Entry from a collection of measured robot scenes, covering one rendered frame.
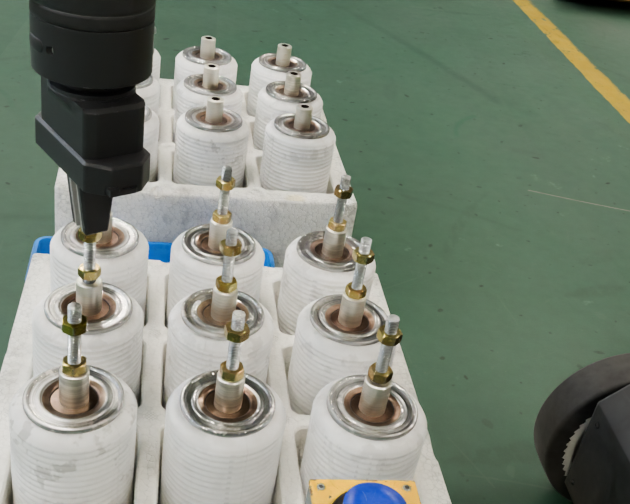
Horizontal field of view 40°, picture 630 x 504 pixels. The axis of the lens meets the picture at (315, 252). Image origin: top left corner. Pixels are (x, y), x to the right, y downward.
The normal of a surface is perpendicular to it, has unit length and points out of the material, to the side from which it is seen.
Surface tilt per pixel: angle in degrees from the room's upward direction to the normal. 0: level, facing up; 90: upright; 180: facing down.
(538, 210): 0
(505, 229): 0
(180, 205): 90
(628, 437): 46
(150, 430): 0
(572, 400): 61
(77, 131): 90
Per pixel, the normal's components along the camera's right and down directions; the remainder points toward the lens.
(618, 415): -0.60, -0.65
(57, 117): -0.78, 0.22
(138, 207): 0.14, 0.54
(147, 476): 0.14, -0.84
